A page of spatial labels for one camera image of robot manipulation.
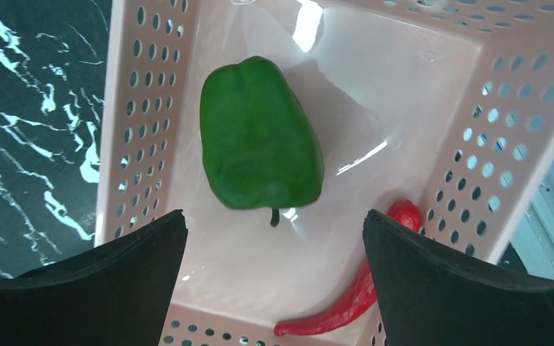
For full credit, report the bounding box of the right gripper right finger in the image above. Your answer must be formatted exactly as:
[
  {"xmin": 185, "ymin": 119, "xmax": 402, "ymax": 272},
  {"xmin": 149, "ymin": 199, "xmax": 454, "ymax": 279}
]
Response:
[{"xmin": 363, "ymin": 210, "xmax": 554, "ymax": 345}]

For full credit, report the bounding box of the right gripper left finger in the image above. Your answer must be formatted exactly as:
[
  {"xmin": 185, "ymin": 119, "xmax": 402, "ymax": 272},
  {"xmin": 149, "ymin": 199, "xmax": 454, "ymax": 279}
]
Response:
[{"xmin": 0, "ymin": 210, "xmax": 188, "ymax": 345}]

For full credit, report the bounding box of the red toy chili pepper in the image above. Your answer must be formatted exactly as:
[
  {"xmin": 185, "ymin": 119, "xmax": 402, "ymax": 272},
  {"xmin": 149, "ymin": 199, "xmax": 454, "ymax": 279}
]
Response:
[{"xmin": 273, "ymin": 199, "xmax": 423, "ymax": 336}]

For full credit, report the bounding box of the green toy bell pepper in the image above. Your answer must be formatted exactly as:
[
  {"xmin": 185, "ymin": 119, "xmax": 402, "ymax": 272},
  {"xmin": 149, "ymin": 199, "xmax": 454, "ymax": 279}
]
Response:
[{"xmin": 199, "ymin": 56, "xmax": 325, "ymax": 227}]

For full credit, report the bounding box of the pink plastic basket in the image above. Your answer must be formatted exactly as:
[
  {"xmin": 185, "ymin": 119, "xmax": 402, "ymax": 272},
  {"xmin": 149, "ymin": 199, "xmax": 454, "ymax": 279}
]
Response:
[{"xmin": 95, "ymin": 1, "xmax": 554, "ymax": 345}]

